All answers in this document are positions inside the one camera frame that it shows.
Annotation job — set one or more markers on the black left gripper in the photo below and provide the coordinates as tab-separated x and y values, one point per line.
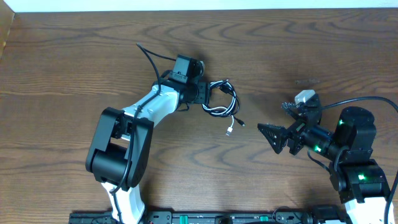
204	92

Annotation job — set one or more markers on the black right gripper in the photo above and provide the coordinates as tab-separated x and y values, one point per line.
281	132

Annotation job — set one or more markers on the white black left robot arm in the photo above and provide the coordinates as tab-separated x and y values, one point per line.
119	150

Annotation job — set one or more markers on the brown cardboard panel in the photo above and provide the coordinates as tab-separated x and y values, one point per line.
6	19

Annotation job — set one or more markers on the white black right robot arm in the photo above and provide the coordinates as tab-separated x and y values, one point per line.
360	182

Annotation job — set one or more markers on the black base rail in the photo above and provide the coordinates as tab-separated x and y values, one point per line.
199	217

